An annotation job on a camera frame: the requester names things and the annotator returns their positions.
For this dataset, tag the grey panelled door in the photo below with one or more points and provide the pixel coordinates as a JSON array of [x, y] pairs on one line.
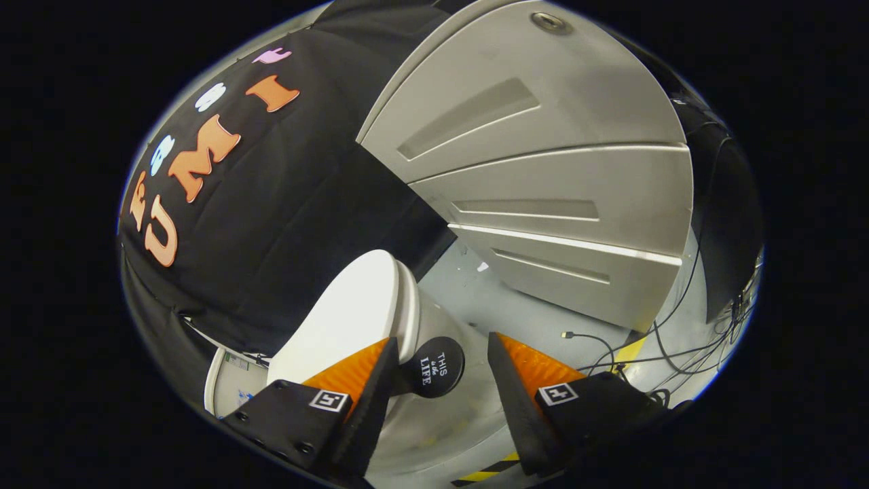
[[543, 170]]

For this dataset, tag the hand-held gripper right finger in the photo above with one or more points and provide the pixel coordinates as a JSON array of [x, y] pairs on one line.
[[519, 414]]

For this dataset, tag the black backdrop cloth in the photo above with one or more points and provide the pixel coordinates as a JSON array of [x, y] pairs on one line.
[[285, 204]]

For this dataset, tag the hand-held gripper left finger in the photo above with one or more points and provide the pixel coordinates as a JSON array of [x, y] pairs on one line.
[[363, 421]]

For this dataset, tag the white toilet bowl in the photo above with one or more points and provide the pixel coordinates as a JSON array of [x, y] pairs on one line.
[[448, 421]]

